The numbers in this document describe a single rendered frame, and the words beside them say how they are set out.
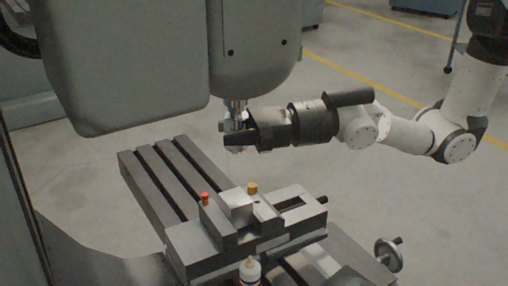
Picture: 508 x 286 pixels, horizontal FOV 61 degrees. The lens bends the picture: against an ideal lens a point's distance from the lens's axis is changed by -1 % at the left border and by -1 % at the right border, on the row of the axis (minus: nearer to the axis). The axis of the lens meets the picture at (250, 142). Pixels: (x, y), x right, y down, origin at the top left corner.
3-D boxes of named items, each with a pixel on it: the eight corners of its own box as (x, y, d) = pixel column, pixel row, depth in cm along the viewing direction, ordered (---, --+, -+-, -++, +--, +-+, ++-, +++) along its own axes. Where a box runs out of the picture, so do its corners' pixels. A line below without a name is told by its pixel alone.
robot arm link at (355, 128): (302, 125, 91) (352, 118, 94) (319, 160, 84) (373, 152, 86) (309, 79, 84) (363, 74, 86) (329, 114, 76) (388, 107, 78)
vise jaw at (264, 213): (256, 195, 103) (256, 182, 101) (285, 227, 94) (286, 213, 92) (233, 203, 100) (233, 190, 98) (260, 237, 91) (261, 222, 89)
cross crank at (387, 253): (381, 252, 146) (386, 226, 140) (408, 275, 137) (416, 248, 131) (345, 271, 139) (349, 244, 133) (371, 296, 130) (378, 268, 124)
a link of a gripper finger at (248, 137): (222, 132, 79) (255, 128, 80) (223, 147, 80) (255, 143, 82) (224, 136, 77) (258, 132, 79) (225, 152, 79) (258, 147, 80)
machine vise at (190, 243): (294, 201, 112) (296, 165, 107) (329, 236, 101) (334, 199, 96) (163, 248, 98) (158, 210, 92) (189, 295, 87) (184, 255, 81)
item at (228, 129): (218, 146, 84) (217, 119, 81) (236, 137, 87) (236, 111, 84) (236, 155, 81) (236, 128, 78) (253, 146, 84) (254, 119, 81)
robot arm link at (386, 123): (318, 108, 91) (365, 123, 97) (334, 137, 85) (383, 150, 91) (336, 83, 88) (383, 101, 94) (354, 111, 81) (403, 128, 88)
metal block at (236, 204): (240, 207, 97) (240, 186, 94) (253, 223, 93) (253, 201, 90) (219, 214, 95) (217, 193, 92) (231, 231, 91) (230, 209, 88)
